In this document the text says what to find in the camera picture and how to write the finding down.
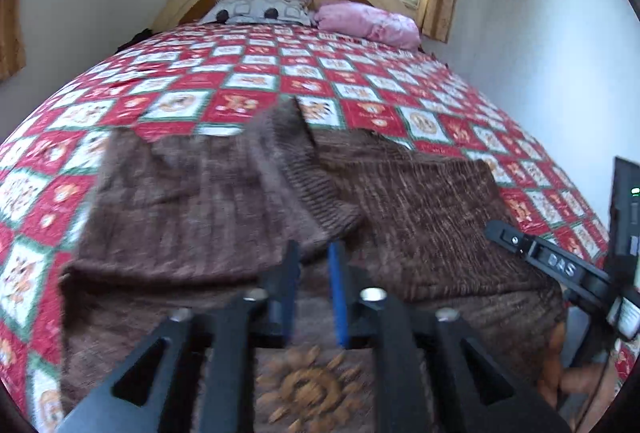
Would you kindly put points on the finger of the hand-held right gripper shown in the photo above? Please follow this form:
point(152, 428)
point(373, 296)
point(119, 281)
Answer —
point(550, 258)

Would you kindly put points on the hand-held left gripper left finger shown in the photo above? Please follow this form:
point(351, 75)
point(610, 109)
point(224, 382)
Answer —
point(292, 293)

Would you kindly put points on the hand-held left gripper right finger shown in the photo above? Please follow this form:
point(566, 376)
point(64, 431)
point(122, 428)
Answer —
point(338, 293)

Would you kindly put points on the brown knitted sweater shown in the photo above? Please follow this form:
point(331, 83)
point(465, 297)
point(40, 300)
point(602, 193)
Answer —
point(425, 213)

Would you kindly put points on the person's right hand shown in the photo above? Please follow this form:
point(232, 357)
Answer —
point(580, 380)

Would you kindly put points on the red checkered printed quilt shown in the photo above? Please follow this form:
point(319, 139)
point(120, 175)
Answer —
point(350, 88)

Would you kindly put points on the pink pillow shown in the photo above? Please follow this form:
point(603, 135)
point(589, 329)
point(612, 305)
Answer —
point(370, 20)

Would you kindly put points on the grey patterned pillow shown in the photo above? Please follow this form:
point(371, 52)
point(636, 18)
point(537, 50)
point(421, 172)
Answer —
point(250, 8)

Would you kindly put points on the dark object beside bed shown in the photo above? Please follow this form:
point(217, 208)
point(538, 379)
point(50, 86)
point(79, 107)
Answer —
point(137, 40)

